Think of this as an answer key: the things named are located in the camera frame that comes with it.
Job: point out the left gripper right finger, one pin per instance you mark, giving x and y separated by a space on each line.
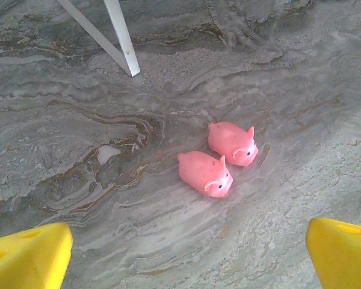
343 256

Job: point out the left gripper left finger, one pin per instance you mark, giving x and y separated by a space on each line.
27 259

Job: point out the pink rubber pig toy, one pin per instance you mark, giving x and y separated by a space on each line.
228 140
201 171

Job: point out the wooden shelf with white frame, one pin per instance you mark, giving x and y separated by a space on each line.
121 39

